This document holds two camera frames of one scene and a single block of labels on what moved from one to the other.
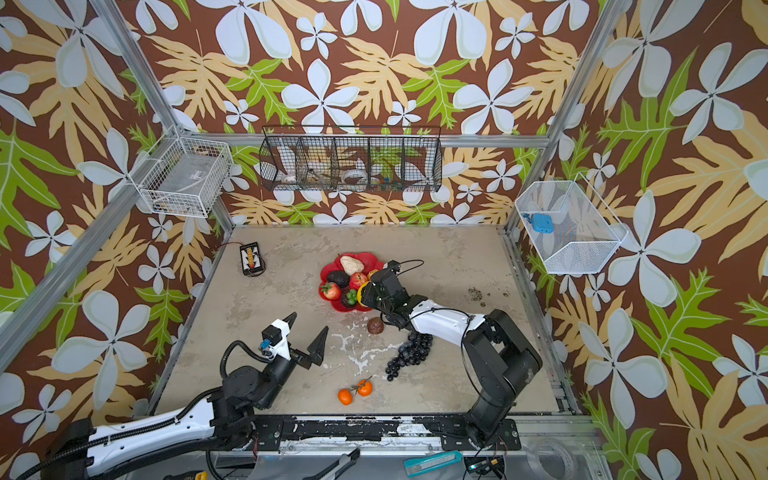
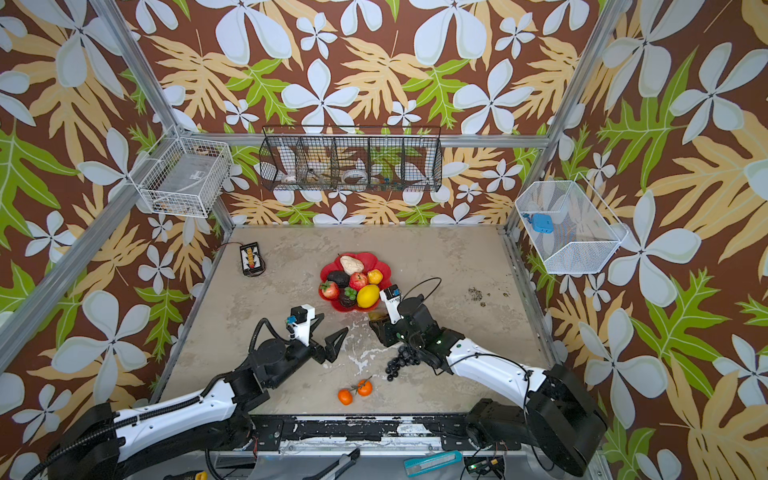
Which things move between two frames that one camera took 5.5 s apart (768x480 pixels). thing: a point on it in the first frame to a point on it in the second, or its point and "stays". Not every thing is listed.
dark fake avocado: [339, 277] stays
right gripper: [380, 285] to [391, 327]
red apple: [357, 279] stays
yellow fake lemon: [360, 295] stays
